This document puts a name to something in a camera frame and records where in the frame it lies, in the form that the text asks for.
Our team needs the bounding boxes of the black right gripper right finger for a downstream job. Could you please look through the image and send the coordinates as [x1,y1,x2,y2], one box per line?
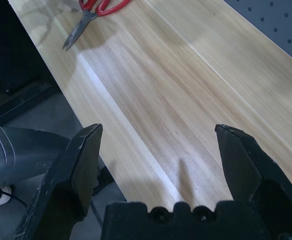
[214,123,292,240]

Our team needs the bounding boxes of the black table leg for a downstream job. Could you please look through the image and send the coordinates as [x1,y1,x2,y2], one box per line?
[93,166,116,197]

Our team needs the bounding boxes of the red handled scissors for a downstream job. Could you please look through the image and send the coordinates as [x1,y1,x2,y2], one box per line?
[61,0,134,53]

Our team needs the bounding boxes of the grey metal pegboard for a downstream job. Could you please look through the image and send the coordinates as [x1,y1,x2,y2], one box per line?
[223,0,292,70]

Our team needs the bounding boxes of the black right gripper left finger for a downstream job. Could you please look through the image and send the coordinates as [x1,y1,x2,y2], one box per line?
[13,123,104,240]

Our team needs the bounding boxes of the silver robot right leg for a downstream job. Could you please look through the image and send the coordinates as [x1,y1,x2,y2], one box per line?
[0,126,69,191]

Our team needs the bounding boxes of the black side cabinet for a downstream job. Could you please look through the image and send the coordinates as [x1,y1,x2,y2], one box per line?
[0,0,62,126]

